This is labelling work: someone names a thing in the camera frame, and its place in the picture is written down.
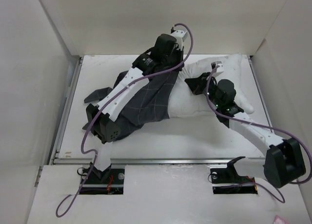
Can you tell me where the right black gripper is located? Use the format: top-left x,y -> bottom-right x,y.
184,72 -> 222,108

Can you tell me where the white pillow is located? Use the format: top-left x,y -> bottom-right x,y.
168,54 -> 254,118

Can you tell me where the dark grey checked pillowcase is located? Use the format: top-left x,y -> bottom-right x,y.
115,70 -> 179,141

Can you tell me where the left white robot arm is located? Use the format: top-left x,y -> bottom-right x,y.
83,30 -> 188,144

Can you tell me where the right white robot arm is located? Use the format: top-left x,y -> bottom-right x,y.
185,73 -> 306,188

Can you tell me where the pink object at corner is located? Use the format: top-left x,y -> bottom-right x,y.
273,215 -> 289,224

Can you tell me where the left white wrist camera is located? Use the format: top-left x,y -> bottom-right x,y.
170,27 -> 188,50

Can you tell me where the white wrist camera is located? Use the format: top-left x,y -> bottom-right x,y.
211,61 -> 224,76
170,27 -> 188,50

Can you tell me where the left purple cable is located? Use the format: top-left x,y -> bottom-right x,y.
56,22 -> 195,218

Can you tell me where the purple cable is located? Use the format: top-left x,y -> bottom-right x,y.
204,65 -> 312,204
56,22 -> 195,218

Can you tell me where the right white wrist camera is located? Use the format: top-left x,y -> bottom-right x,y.
211,61 -> 224,76

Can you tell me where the aluminium right rail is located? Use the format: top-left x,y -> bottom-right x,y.
247,55 -> 272,126

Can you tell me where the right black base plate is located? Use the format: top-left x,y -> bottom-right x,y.
208,156 -> 258,195

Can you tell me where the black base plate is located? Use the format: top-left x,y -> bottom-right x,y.
208,156 -> 258,195
79,167 -> 125,195

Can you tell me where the aluminium front rail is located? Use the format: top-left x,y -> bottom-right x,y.
52,157 -> 285,165

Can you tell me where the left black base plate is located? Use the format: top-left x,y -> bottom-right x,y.
79,167 -> 125,195

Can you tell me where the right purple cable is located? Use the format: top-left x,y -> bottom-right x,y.
204,65 -> 312,204

